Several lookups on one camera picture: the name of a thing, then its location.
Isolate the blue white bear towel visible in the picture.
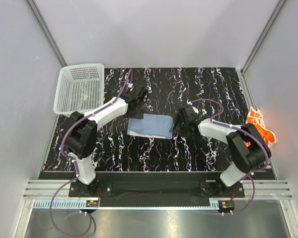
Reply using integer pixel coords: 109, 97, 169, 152
127, 114, 173, 139

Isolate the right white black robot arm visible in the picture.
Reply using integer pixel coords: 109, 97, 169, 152
173, 105, 271, 197

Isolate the orange white crumpled towel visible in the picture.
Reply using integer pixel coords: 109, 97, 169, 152
245, 106, 277, 148

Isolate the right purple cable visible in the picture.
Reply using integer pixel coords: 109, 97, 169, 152
188, 98, 269, 215

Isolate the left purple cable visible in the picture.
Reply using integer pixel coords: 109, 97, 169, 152
50, 69, 134, 235

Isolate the aluminium rail frame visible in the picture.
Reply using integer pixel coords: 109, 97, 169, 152
23, 180, 292, 210

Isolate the white perforated plastic basket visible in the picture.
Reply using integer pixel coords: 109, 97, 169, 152
53, 63, 105, 116

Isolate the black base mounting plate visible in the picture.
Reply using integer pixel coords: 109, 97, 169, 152
69, 172, 245, 209

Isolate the purple cable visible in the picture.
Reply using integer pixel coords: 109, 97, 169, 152
50, 69, 134, 235
188, 98, 269, 215

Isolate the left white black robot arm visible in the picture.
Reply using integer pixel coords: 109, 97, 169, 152
61, 85, 149, 196

